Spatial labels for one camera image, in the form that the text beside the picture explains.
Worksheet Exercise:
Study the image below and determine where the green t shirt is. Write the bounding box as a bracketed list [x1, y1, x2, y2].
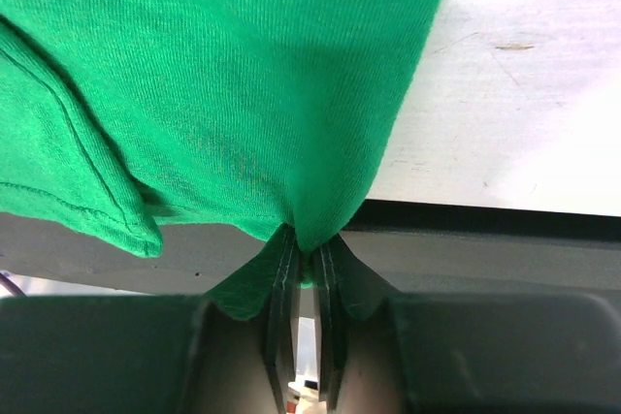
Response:
[0, 0, 461, 289]

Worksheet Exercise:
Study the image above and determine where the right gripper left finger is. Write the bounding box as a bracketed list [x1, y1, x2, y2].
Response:
[1, 227, 300, 413]

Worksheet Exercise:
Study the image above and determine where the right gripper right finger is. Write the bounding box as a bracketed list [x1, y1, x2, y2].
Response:
[312, 237, 620, 413]

